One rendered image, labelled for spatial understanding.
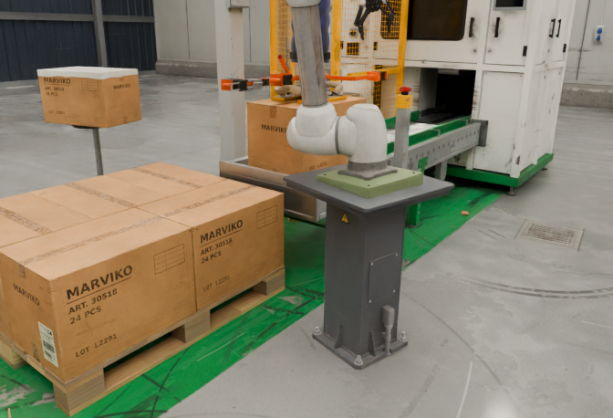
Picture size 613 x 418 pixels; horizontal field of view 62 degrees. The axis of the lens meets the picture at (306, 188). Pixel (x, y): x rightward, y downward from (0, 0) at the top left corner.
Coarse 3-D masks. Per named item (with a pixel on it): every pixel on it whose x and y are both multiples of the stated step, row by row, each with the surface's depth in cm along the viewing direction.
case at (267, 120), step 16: (256, 112) 276; (272, 112) 269; (288, 112) 262; (336, 112) 278; (256, 128) 279; (272, 128) 271; (256, 144) 281; (272, 144) 274; (288, 144) 267; (256, 160) 284; (272, 160) 277; (288, 160) 269; (304, 160) 264; (320, 160) 276; (336, 160) 288
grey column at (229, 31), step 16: (224, 16) 359; (240, 16) 363; (224, 32) 362; (240, 32) 366; (224, 48) 366; (240, 48) 369; (224, 64) 370; (240, 64) 372; (224, 96) 377; (240, 96) 378; (224, 112) 381; (240, 112) 382; (224, 128) 385; (240, 128) 385; (224, 144) 389; (240, 144) 388; (224, 160) 394
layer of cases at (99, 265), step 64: (64, 192) 255; (128, 192) 256; (192, 192) 257; (256, 192) 258; (0, 256) 188; (64, 256) 183; (128, 256) 189; (192, 256) 216; (256, 256) 249; (0, 320) 204; (64, 320) 173; (128, 320) 195
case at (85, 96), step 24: (48, 72) 379; (72, 72) 372; (96, 72) 365; (120, 72) 381; (48, 96) 386; (72, 96) 378; (96, 96) 370; (120, 96) 384; (48, 120) 393; (72, 120) 384; (96, 120) 377; (120, 120) 388
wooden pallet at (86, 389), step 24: (240, 288) 244; (264, 288) 261; (216, 312) 246; (240, 312) 247; (0, 336) 208; (192, 336) 224; (24, 360) 209; (144, 360) 210; (72, 384) 180; (96, 384) 188; (120, 384) 197; (72, 408) 182
